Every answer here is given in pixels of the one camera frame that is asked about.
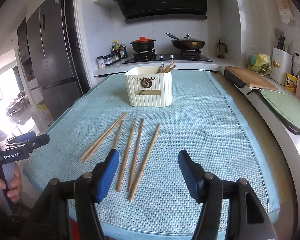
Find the white knife block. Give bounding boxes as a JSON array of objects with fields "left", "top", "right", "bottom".
[{"left": 270, "top": 34, "right": 292, "bottom": 85}]

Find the yellow green cloth bundle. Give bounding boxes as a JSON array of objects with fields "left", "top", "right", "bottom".
[{"left": 248, "top": 54, "right": 271, "bottom": 73}]

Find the wooden chopstick four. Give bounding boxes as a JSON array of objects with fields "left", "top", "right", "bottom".
[{"left": 128, "top": 118, "right": 144, "bottom": 192}]

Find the black range hood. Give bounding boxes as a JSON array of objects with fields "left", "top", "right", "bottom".
[{"left": 112, "top": 0, "right": 208, "bottom": 23}]

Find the yellow snack packet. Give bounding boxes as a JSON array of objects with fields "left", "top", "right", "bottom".
[{"left": 285, "top": 73, "right": 297, "bottom": 93}]

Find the wooden chopstick one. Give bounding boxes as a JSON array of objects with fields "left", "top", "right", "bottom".
[{"left": 78, "top": 112, "right": 127, "bottom": 162}]

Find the wooden cutting board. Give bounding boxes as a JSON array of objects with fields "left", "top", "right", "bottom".
[{"left": 224, "top": 66, "right": 277, "bottom": 90}]

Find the black wok glass lid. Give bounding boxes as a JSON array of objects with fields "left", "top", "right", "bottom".
[{"left": 166, "top": 33, "right": 205, "bottom": 50}]

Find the sauce bottles group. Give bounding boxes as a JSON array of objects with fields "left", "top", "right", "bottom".
[{"left": 111, "top": 40, "right": 128, "bottom": 59}]

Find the person's left hand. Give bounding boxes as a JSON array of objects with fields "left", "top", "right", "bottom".
[{"left": 0, "top": 164, "right": 23, "bottom": 205}]

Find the black pot red lid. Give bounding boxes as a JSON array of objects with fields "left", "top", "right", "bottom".
[{"left": 130, "top": 36, "right": 156, "bottom": 53}]

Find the white spice jar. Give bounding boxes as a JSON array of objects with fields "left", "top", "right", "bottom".
[{"left": 96, "top": 56, "right": 105, "bottom": 69}]

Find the light blue woven mat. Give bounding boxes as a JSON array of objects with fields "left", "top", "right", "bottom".
[{"left": 23, "top": 70, "right": 280, "bottom": 239}]

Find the grey double door refrigerator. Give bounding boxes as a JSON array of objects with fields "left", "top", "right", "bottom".
[{"left": 18, "top": 0, "right": 89, "bottom": 120}]

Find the wooden chopstick six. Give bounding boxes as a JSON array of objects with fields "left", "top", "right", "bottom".
[{"left": 157, "top": 61, "right": 175, "bottom": 74}]

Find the black gas stove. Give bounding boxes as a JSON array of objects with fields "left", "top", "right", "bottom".
[{"left": 123, "top": 49, "right": 212, "bottom": 64}]

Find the dark glass kettle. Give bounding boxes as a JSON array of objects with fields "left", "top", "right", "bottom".
[{"left": 216, "top": 40, "right": 227, "bottom": 59}]

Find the wooden chopstick five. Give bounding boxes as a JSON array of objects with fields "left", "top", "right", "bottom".
[{"left": 128, "top": 124, "right": 161, "bottom": 202}]

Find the wooden chopstick three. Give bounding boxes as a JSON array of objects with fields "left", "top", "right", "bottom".
[{"left": 116, "top": 118, "right": 137, "bottom": 192}]

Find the green cutting board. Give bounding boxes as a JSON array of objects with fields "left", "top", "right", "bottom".
[{"left": 260, "top": 89, "right": 300, "bottom": 135}]

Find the cream ribbed utensil holder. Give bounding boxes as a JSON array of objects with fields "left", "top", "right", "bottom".
[{"left": 125, "top": 66, "right": 172, "bottom": 107}]

